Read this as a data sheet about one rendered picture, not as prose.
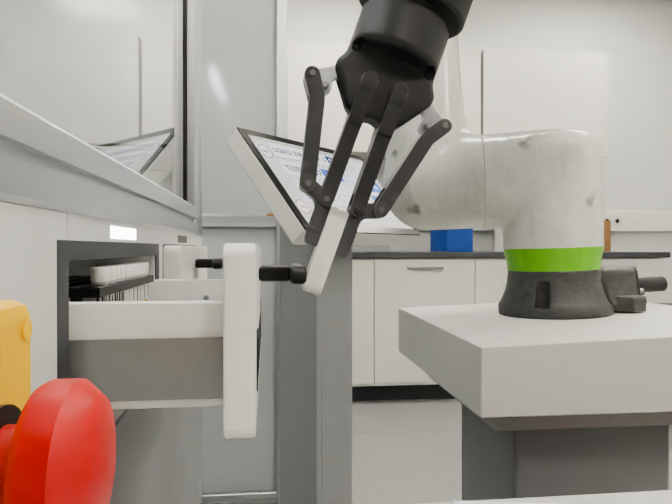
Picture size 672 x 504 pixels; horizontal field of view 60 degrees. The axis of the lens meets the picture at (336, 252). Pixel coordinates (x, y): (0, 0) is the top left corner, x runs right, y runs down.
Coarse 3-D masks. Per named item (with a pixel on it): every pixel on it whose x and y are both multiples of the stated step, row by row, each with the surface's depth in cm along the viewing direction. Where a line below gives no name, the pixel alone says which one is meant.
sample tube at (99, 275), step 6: (90, 270) 40; (96, 270) 39; (102, 270) 40; (108, 270) 40; (90, 276) 40; (96, 276) 39; (102, 276) 40; (108, 276) 40; (96, 282) 39; (102, 282) 40; (108, 282) 40; (96, 300) 39; (102, 300) 40; (108, 300) 40
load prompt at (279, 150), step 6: (270, 144) 136; (276, 144) 139; (276, 150) 136; (282, 150) 139; (288, 150) 141; (294, 150) 143; (300, 150) 146; (276, 156) 134; (282, 156) 136; (288, 156) 139; (294, 156) 141; (300, 156) 143; (324, 156) 154; (330, 156) 157; (318, 162) 148; (324, 162) 151
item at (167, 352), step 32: (160, 288) 57; (192, 288) 57; (96, 320) 33; (128, 320) 33; (160, 320) 33; (192, 320) 34; (96, 352) 33; (128, 352) 33; (160, 352) 33; (192, 352) 33; (96, 384) 33; (128, 384) 33; (160, 384) 33; (192, 384) 33
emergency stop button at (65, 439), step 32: (64, 384) 13; (32, 416) 12; (64, 416) 12; (96, 416) 13; (0, 448) 12; (32, 448) 12; (64, 448) 12; (96, 448) 13; (0, 480) 12; (32, 480) 11; (64, 480) 12; (96, 480) 13
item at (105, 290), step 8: (128, 280) 45; (136, 280) 47; (144, 280) 50; (152, 280) 54; (72, 288) 36; (80, 288) 36; (88, 288) 37; (96, 288) 37; (104, 288) 38; (112, 288) 40; (120, 288) 42; (128, 288) 44; (72, 296) 36; (80, 296) 36; (88, 296) 37; (96, 296) 37
